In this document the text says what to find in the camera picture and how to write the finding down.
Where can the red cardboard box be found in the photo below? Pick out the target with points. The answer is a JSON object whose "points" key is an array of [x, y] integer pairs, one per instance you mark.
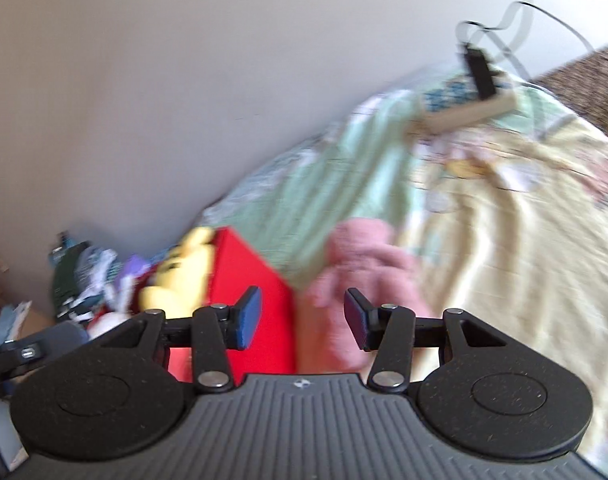
{"points": [[249, 270]]}

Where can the yellow tiger plush toy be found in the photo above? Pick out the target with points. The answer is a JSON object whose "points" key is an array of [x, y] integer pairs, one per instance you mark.
{"points": [[184, 270]]}

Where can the cartoon printed bedsheet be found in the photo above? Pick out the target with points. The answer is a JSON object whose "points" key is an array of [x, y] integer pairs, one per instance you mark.
{"points": [[509, 270]]}

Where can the white power strip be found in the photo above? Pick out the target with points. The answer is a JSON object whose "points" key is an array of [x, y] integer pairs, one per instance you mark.
{"points": [[464, 110]]}

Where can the pink plush rabbit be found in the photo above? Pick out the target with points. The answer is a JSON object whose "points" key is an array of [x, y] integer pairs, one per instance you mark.
{"points": [[369, 260]]}

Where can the dark floral patterned cover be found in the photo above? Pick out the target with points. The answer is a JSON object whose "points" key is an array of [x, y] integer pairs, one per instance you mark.
{"points": [[594, 90]]}

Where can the pale blue cloth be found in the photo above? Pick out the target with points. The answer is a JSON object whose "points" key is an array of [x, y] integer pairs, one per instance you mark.
{"points": [[9, 320]]}

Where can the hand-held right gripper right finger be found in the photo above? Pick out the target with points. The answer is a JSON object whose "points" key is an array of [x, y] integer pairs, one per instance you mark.
{"points": [[356, 320]]}

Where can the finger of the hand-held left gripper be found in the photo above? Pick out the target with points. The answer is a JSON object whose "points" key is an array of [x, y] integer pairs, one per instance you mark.
{"points": [[14, 357]]}

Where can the black charger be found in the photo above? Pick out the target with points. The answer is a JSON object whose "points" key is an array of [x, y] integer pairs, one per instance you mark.
{"points": [[481, 72]]}

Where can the purple packet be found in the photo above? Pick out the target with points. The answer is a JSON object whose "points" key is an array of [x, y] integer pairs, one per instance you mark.
{"points": [[131, 275]]}

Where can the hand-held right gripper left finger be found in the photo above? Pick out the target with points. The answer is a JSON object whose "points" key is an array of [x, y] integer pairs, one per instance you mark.
{"points": [[246, 317]]}

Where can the pile of folded clothes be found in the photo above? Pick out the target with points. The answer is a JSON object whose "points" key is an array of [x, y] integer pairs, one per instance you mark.
{"points": [[79, 275]]}

